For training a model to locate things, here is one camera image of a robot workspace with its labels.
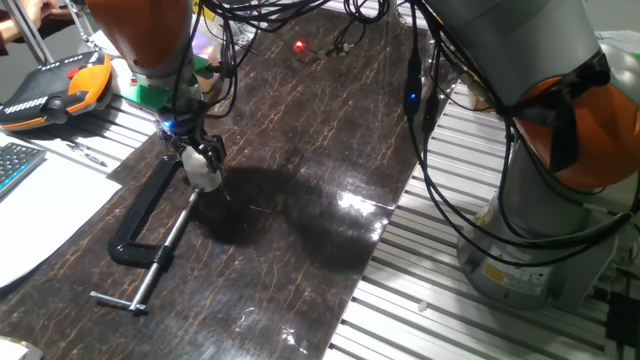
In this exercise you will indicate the translucent white plastic lid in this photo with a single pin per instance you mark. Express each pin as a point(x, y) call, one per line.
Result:
point(194, 162)

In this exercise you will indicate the forearm in dark red sleeve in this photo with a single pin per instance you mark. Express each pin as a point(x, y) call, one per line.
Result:
point(15, 32)

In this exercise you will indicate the small white plastic scrap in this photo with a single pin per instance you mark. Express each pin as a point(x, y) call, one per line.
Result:
point(423, 306)

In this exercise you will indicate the black metal C-clamp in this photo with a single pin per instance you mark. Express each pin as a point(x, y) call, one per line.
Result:
point(135, 220)

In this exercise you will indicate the black box device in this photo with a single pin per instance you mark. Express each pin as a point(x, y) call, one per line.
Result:
point(622, 320)

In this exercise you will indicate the dark marble pattern mat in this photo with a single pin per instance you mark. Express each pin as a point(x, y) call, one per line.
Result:
point(275, 280)

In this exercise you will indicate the large white paper sheet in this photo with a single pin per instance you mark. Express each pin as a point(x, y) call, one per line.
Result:
point(45, 215)

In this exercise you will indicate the bag of yellow sponges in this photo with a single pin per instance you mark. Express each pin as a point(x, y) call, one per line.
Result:
point(205, 50)

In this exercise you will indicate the person's bare hand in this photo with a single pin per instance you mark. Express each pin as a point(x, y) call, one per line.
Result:
point(45, 10)

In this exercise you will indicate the small circuit board red light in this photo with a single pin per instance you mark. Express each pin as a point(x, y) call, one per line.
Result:
point(300, 47)

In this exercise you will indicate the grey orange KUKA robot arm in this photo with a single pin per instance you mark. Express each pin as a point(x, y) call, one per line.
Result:
point(520, 40)

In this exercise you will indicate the orange black teach pendant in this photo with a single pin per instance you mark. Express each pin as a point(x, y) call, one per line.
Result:
point(50, 95)

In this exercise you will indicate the green wrist mount plate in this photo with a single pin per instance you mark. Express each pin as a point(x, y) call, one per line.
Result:
point(145, 95)

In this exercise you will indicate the clear bag yellow toy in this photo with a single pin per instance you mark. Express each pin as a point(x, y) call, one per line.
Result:
point(207, 10)

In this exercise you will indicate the open cardboard box wooden blocks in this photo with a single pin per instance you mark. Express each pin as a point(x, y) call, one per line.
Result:
point(480, 102)

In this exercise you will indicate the aluminium profile post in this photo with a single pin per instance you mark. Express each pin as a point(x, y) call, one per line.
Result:
point(27, 32)
point(392, 10)

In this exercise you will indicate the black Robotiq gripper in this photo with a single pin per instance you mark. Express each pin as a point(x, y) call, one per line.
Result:
point(182, 125)

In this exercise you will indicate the black computer keyboard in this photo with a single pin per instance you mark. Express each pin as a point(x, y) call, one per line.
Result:
point(17, 165)

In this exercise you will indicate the dark pen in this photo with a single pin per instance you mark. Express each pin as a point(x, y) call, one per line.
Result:
point(86, 155)

